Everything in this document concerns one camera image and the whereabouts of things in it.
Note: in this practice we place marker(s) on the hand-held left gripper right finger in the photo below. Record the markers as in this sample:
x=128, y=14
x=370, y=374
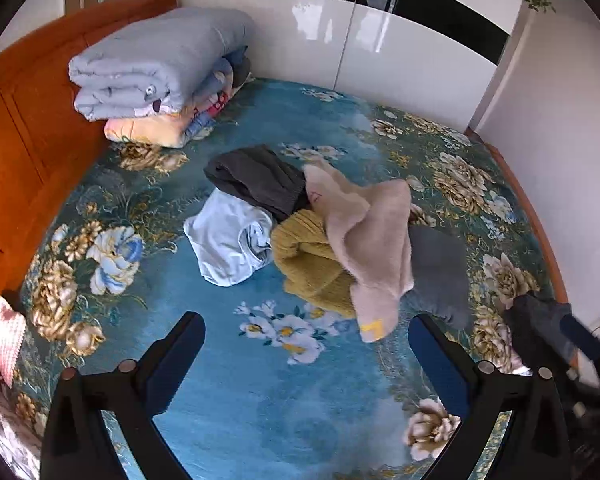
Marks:
x=440, y=365

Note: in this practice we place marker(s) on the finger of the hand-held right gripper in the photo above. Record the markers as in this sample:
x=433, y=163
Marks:
x=582, y=337

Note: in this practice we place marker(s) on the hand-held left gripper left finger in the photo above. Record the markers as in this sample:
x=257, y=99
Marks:
x=172, y=360

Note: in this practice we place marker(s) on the beige fluffy garment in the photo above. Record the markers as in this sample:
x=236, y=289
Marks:
x=370, y=240

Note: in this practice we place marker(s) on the dark cloth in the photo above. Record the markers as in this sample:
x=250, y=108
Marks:
x=535, y=325

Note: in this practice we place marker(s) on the teal floral bed sheet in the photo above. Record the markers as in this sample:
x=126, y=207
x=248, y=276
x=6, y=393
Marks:
x=260, y=400

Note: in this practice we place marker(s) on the light blue shirt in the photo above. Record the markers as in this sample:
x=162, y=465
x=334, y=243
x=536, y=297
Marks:
x=220, y=245

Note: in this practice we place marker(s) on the mustard yellow sweater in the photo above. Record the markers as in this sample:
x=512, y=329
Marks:
x=305, y=260

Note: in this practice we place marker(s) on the pink knitted cloth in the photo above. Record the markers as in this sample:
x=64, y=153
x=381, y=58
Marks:
x=6, y=340

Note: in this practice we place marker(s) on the grey patterned cloth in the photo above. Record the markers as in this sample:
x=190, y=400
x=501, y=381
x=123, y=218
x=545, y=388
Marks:
x=5, y=425

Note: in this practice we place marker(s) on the dark grey garment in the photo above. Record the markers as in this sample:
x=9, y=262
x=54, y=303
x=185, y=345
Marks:
x=260, y=180

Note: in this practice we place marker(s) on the folded peach floral blanket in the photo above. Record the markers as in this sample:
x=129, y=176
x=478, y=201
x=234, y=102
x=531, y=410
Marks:
x=150, y=130

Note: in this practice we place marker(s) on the folded grey-blue quilt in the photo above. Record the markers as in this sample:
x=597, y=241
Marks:
x=155, y=55

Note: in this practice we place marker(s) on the white glossy wardrobe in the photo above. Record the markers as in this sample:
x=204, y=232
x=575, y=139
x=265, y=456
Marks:
x=405, y=45

